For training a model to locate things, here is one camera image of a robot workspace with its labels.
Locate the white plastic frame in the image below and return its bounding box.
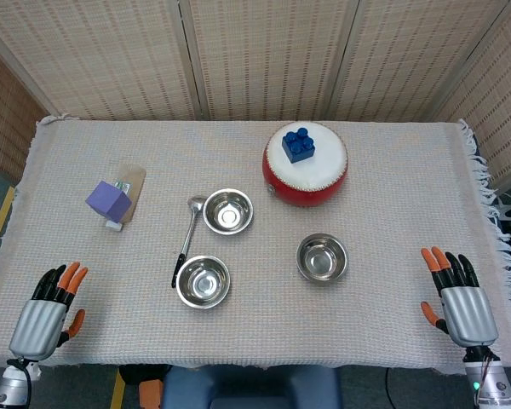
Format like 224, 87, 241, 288
491, 198, 511, 223

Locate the purple cube block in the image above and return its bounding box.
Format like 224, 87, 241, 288
84, 180, 133, 224

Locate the steel ladle black handle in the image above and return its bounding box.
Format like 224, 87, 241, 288
171, 195, 208, 289

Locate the woven bamboo screen panel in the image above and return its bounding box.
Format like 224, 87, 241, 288
433, 0, 511, 191
0, 37, 48, 184
327, 0, 511, 124
0, 0, 197, 123
181, 0, 361, 123

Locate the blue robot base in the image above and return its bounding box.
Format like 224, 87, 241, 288
161, 365, 342, 409

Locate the orange box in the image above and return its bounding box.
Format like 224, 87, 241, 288
138, 378, 165, 409

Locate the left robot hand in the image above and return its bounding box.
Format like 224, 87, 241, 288
8, 261, 89, 362

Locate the beige woven tablecloth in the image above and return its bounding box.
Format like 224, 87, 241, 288
0, 112, 511, 376

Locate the stainless steel bowl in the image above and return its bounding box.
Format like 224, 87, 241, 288
203, 188, 255, 236
296, 233, 350, 283
175, 255, 232, 309

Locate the blue toy brick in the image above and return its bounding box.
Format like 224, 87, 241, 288
281, 126, 317, 164

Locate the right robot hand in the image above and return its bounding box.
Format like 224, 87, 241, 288
420, 245, 500, 349

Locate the red drum white skin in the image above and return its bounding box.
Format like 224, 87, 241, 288
261, 121, 349, 208

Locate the wooden flat board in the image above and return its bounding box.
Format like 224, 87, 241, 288
110, 164, 147, 222

